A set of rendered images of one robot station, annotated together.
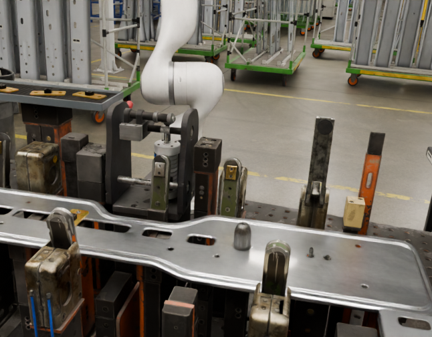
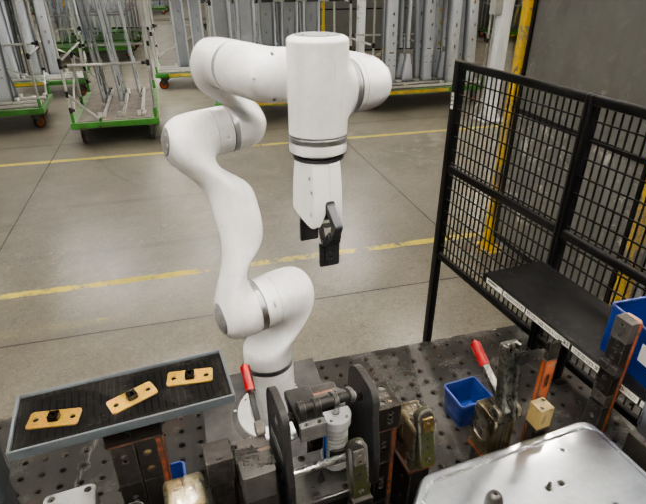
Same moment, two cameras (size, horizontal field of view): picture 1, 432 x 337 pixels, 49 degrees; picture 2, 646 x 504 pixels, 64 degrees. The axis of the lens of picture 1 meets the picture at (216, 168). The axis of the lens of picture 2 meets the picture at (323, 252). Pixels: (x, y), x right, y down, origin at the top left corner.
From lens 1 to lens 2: 75 cm
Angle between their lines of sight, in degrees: 29
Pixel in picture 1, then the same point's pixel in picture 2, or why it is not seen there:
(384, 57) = not seen: hidden behind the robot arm
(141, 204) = (322, 489)
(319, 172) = (508, 392)
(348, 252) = (565, 464)
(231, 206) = (431, 455)
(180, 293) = not seen: outside the picture
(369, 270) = (599, 479)
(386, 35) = not seen: hidden behind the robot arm
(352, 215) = (543, 420)
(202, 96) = (300, 312)
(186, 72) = (278, 293)
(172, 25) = (245, 241)
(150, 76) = (239, 314)
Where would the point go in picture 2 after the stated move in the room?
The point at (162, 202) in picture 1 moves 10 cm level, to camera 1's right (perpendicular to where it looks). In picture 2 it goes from (365, 487) to (408, 463)
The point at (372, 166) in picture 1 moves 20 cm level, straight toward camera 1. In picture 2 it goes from (550, 369) to (618, 448)
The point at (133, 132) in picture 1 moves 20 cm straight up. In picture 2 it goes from (318, 430) to (318, 337)
